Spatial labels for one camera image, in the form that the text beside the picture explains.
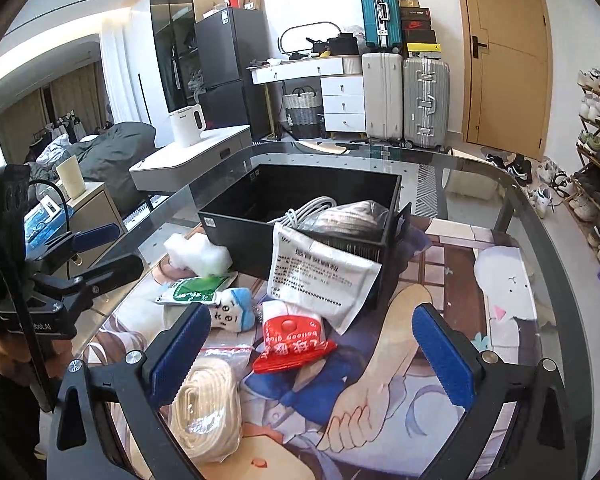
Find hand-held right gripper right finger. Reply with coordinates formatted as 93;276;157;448
412;302;581;480

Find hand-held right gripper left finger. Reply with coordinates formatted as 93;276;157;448
47;302;213;480

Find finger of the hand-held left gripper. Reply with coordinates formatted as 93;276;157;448
27;223;121;273
35;254;145;311

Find bagged white rope coil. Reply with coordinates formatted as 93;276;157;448
170;332;261;463

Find green and white pouch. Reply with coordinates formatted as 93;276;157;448
155;276;237;307

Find white and blue plush toy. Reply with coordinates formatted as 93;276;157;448
211;287;261;333

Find white foam piece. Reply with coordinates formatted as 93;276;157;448
164;232;233;277

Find red and white pouch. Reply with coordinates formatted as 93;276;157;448
252;300;338;375

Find black storage box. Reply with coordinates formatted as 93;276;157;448
197;162;413;311

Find white medicine packet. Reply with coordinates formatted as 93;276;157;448
267;221;383;336

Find person's left hand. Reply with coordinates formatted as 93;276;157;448
0;332;73;382

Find beige nightstand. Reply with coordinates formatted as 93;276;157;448
55;182;128;251

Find blue packet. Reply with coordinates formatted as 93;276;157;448
24;207;71;248

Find beige cup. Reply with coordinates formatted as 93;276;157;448
55;155;87;200

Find printed table mat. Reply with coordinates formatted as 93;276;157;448
82;215;541;480

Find white side table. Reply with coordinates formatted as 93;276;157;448
129;125;253;193

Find beige curtains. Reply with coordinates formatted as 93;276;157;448
0;67;106;161

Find white electric kettle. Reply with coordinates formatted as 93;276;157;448
168;105;207;148

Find group of shoes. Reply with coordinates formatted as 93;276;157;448
485;152;576;218

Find black refrigerator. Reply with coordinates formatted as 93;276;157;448
195;7;273;136

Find black glass cabinet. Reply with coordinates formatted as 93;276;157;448
149;0;203;113

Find woven basket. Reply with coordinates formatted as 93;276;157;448
282;87;323;139

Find silver suitcase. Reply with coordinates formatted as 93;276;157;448
402;56;451;149

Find white suitcase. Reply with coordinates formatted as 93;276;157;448
361;51;405;142

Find white dressing table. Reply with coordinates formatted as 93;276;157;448
250;56;366;133

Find oval mirror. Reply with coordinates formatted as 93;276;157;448
279;21;342;56

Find wooden door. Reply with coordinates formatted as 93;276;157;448
452;0;553;161

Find black bag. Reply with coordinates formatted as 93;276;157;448
325;33;360;57

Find stack of shoe boxes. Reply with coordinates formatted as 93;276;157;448
399;0;438;59

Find teal suitcase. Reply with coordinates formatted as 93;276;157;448
359;0;403;55

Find black cable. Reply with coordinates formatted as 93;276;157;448
0;180;76;413

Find bagged grey woven rope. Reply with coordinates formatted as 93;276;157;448
295;200;396;247

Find white cable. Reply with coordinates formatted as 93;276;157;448
267;196;338;231

